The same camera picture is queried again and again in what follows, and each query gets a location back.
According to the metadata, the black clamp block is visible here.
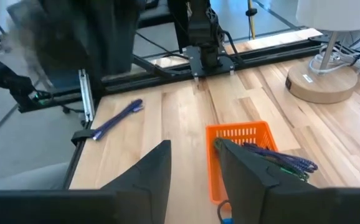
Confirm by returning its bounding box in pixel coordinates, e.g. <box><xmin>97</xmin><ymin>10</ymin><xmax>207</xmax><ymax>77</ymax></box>
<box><xmin>70</xmin><ymin>128</ymin><xmax>97</xmax><ymax>146</ymax></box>

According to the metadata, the white shade lamp, wooden base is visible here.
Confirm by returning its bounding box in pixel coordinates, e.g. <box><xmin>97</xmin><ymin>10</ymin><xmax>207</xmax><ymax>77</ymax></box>
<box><xmin>285</xmin><ymin>0</ymin><xmax>360</xmax><ymax>105</ymax></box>

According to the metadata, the yellow hanging cable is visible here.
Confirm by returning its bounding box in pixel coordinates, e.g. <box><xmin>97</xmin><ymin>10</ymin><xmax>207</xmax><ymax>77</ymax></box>
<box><xmin>245</xmin><ymin>0</ymin><xmax>258</xmax><ymax>40</ymax></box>

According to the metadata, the black aluminium table frame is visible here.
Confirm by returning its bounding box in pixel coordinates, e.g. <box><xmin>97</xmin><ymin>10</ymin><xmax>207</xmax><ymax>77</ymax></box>
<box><xmin>61</xmin><ymin>0</ymin><xmax>360</xmax><ymax>191</ymax></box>

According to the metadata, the white lamp cord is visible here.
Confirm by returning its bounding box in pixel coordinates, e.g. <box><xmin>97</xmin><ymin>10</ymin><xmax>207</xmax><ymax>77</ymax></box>
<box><xmin>308</xmin><ymin>44</ymin><xmax>360</xmax><ymax>76</ymax></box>

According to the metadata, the orange plastic slotted basket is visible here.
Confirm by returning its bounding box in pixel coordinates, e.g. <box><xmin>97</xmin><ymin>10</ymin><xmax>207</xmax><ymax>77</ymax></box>
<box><xmin>205</xmin><ymin>120</ymin><xmax>279</xmax><ymax>205</ymax></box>

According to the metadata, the green braided USB cable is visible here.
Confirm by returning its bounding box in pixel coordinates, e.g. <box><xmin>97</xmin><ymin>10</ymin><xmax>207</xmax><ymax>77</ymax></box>
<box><xmin>273</xmin><ymin>164</ymin><xmax>310</xmax><ymax>183</ymax></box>

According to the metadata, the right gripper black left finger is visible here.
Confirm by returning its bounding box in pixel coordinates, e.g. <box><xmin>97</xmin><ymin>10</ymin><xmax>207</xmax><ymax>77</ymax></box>
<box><xmin>0</xmin><ymin>139</ymin><xmax>173</xmax><ymax>224</ymax></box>

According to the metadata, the silver aluminium bracket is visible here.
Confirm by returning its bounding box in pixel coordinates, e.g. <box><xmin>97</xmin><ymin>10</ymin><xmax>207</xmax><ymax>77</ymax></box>
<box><xmin>78</xmin><ymin>68</ymin><xmax>96</xmax><ymax>123</ymax></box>

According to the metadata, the black device with green light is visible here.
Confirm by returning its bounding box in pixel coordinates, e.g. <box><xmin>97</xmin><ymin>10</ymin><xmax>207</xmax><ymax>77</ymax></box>
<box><xmin>0</xmin><ymin>43</ymin><xmax>55</xmax><ymax>113</ymax></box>

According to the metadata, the thin black USB cable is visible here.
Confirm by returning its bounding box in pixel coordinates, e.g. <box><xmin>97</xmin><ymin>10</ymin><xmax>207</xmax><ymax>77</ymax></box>
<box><xmin>216</xmin><ymin>199</ymin><xmax>232</xmax><ymax>222</ymax></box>

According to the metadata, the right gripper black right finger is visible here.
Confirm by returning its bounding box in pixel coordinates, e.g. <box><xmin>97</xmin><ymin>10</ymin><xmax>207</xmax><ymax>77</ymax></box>
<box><xmin>219</xmin><ymin>139</ymin><xmax>360</xmax><ymax>224</ymax></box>

